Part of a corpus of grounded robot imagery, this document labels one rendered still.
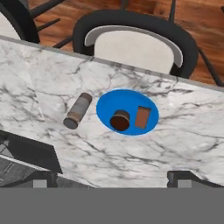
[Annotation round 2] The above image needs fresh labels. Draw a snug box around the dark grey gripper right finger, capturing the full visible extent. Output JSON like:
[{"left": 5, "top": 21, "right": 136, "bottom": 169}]
[{"left": 166, "top": 170, "right": 224, "bottom": 189}]

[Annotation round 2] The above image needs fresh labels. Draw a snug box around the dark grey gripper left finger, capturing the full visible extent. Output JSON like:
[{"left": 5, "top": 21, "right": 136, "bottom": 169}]
[{"left": 0, "top": 171, "right": 59, "bottom": 189}]

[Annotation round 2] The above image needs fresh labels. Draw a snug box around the brown chocolate bar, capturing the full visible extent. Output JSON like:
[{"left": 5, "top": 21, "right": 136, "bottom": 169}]
[{"left": 134, "top": 105, "right": 152, "bottom": 130}]

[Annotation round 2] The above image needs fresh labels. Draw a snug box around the grey brown cinnamon bottle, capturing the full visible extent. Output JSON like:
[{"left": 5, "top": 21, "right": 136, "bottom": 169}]
[{"left": 62, "top": 92, "right": 93, "bottom": 130}]

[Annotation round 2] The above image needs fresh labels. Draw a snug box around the blue round plate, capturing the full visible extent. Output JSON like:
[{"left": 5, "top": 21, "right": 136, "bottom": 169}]
[{"left": 95, "top": 88, "right": 160, "bottom": 137}]

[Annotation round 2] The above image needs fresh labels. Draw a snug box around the dark grey flat panel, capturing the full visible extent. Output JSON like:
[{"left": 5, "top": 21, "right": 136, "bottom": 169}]
[{"left": 0, "top": 129, "right": 64, "bottom": 175}]

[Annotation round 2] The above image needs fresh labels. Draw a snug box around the black chair with cream seat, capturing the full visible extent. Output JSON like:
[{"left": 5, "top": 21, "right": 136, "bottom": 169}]
[
  {"left": 0, "top": 0, "right": 67, "bottom": 45},
  {"left": 52, "top": 0, "right": 224, "bottom": 88}
]

